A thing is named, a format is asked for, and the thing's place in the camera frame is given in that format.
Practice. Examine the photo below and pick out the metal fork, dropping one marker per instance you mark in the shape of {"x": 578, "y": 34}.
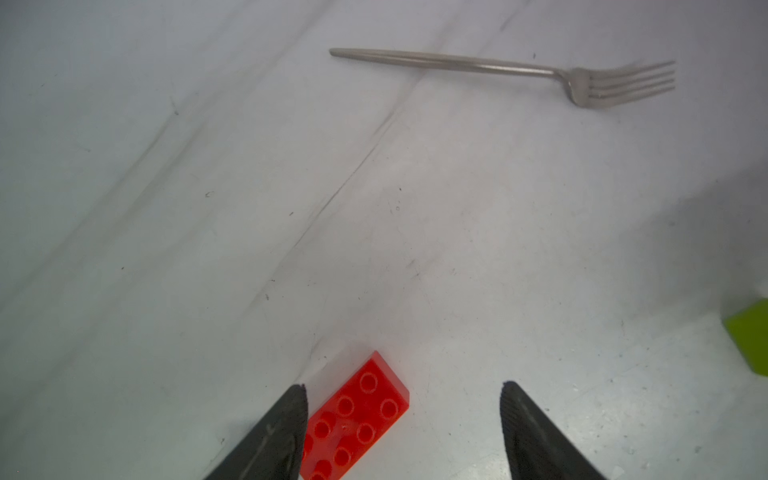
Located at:
{"x": 586, "y": 88}

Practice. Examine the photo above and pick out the lime lego brick front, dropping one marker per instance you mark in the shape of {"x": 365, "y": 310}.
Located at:
{"x": 748, "y": 330}

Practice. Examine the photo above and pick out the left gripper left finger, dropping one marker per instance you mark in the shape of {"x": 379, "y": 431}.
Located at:
{"x": 274, "y": 447}

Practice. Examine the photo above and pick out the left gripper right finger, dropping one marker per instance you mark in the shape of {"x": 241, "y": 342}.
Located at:
{"x": 534, "y": 446}

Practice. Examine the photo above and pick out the red lego brick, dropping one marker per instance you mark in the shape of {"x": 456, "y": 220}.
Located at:
{"x": 353, "y": 419}

